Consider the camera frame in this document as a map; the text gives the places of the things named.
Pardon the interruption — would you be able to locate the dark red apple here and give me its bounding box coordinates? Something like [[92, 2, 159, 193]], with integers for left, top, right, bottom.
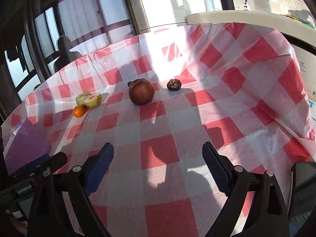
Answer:
[[127, 78, 155, 106]]

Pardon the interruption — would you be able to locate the green guava half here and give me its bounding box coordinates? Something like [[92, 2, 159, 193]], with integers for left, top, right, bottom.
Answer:
[[75, 93, 90, 105]]

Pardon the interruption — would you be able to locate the dark dried date far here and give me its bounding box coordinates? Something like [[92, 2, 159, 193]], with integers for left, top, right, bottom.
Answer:
[[166, 79, 182, 91]]

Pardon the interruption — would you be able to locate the red white checkered tablecloth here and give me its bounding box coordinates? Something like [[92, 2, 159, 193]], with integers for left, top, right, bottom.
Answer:
[[2, 23, 315, 236]]

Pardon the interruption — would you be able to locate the small kumquat orange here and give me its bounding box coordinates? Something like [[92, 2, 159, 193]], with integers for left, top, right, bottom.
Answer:
[[73, 105, 88, 118]]

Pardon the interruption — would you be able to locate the white round side table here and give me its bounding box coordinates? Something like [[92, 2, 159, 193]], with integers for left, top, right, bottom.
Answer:
[[186, 10, 316, 46]]

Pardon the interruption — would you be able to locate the purple box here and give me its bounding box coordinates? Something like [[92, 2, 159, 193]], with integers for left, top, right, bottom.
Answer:
[[4, 118, 50, 175]]

